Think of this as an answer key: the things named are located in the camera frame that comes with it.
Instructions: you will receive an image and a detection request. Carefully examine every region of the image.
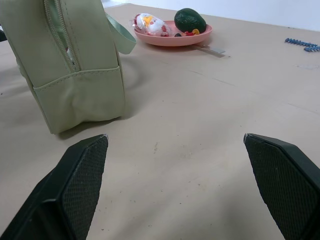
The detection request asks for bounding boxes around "small red yellow toy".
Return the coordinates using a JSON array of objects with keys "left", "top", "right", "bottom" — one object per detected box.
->
[{"left": 174, "top": 28, "right": 201, "bottom": 38}]

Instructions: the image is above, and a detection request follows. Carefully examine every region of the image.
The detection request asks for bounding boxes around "white red wrapped candy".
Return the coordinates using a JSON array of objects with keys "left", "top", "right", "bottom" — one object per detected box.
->
[{"left": 129, "top": 12, "right": 172, "bottom": 38}]

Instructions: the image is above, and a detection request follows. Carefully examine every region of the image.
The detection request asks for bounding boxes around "dark green avocado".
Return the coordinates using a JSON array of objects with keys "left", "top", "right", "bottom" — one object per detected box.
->
[{"left": 173, "top": 7, "right": 208, "bottom": 33}]

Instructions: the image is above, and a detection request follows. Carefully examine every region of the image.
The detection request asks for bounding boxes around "grey metal strip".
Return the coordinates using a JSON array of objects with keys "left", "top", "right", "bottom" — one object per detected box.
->
[{"left": 194, "top": 43, "right": 226, "bottom": 55}]

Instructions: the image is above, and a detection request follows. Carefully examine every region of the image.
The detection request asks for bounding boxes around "pink plate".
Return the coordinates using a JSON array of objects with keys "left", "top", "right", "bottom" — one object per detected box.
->
[{"left": 133, "top": 20, "right": 213, "bottom": 48}]

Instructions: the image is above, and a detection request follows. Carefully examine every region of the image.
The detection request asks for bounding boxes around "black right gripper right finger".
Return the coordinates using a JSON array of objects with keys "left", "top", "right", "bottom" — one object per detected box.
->
[{"left": 243, "top": 133, "right": 320, "bottom": 240}]

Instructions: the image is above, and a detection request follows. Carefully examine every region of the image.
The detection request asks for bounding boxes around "light green zippered bag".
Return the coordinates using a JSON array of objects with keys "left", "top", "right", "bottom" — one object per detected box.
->
[{"left": 0, "top": 0, "right": 138, "bottom": 135}]

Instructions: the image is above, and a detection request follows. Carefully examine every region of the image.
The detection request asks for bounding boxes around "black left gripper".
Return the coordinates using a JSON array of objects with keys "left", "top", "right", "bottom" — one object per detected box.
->
[{"left": 0, "top": 23, "right": 8, "bottom": 43}]

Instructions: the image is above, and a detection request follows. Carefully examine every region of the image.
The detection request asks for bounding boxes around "blue screw strip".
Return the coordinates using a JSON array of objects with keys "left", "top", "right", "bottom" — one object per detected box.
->
[{"left": 284, "top": 37, "right": 320, "bottom": 53}]

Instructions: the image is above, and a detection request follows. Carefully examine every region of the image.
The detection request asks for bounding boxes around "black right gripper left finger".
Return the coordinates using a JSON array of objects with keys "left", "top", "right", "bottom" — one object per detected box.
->
[{"left": 0, "top": 133, "right": 109, "bottom": 240}]

